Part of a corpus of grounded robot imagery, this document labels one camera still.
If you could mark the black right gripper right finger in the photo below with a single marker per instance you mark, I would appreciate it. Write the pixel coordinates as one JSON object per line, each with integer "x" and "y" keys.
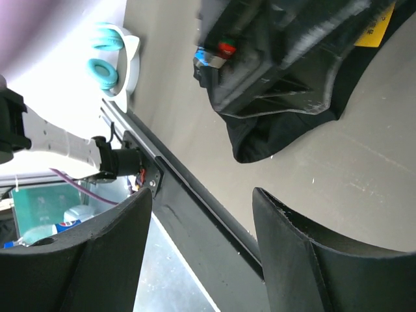
{"x": 309, "y": 267}

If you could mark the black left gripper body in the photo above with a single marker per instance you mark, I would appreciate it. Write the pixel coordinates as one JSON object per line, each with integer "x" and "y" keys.
{"x": 270, "y": 57}

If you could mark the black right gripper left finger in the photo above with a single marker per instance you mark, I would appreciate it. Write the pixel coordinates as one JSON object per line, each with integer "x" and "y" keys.
{"x": 94, "y": 266}

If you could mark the black t shirt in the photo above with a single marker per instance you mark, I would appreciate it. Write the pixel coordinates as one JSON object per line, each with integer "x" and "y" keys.
{"x": 257, "y": 138}

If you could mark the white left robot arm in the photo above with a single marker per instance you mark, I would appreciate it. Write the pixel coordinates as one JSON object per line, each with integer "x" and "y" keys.
{"x": 22, "y": 129}

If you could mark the pepsi plastic bottle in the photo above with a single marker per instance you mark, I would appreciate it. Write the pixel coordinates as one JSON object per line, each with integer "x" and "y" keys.
{"x": 72, "y": 217}

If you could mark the teal cat ear headphones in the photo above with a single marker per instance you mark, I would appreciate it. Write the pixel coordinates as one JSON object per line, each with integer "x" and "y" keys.
{"x": 116, "y": 69}

